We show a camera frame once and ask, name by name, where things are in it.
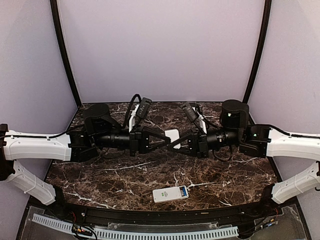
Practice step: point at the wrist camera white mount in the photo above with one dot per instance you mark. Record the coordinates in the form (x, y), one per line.
(194, 117)
(139, 113)

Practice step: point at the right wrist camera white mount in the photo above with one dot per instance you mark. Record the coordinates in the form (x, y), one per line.
(194, 117)

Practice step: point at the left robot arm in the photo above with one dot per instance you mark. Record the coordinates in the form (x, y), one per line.
(79, 144)

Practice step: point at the white battery compartment cover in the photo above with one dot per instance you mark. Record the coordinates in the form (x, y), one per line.
(174, 135)

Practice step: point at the black frame post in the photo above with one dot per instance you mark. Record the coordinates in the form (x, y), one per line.
(259, 50)
(63, 52)

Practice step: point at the white slotted cable duct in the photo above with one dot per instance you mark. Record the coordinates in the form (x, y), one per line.
(139, 233)

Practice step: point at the blue battery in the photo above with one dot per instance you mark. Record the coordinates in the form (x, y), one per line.
(184, 191)

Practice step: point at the left black frame post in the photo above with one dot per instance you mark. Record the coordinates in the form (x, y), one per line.
(63, 52)

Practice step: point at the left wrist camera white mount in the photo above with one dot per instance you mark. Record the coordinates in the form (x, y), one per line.
(139, 113)

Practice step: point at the white remote control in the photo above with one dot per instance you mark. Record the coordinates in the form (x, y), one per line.
(168, 194)

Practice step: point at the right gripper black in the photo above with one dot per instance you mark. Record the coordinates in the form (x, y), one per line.
(198, 147)

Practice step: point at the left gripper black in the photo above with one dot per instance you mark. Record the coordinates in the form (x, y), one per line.
(140, 140)

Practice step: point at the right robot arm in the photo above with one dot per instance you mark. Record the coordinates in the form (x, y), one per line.
(255, 140)

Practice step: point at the right black frame post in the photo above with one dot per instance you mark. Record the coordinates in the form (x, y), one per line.
(259, 50)

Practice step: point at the black front table rail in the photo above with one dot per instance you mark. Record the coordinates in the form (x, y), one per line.
(239, 214)

